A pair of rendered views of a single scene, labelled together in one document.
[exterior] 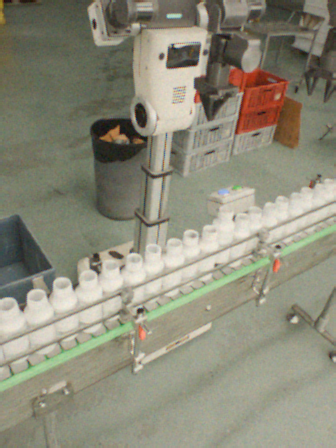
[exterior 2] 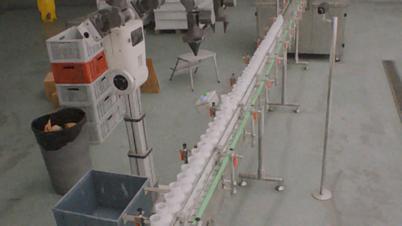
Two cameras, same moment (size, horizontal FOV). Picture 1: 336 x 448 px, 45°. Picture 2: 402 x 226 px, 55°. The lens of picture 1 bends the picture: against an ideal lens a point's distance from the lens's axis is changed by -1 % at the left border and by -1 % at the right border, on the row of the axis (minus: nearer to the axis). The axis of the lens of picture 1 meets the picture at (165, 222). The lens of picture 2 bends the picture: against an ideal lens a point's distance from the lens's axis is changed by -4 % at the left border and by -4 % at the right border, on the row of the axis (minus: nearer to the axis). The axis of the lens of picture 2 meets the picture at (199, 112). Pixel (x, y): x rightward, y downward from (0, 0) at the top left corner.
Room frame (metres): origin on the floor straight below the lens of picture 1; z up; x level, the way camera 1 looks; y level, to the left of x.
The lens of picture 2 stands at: (-0.57, 0.87, 1.94)
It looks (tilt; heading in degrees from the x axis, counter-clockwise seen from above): 25 degrees down; 329
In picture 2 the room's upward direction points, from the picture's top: 4 degrees counter-clockwise
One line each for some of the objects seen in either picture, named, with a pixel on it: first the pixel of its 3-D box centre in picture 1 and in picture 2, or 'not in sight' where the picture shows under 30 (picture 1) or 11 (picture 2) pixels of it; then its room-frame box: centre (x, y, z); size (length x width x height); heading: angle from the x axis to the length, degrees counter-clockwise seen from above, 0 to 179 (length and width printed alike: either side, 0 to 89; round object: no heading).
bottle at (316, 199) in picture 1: (312, 207); (244, 88); (1.14, -0.48, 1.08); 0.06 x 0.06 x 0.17
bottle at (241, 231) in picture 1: (236, 239); (230, 113); (0.92, -0.21, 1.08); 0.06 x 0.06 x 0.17
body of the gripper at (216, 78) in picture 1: (217, 74); (194, 31); (1.00, -0.08, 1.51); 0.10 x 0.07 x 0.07; 40
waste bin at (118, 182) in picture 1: (122, 170); (66, 153); (2.51, 0.35, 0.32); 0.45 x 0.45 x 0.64
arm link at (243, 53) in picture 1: (237, 37); (200, 11); (0.98, -0.11, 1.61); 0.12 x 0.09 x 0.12; 39
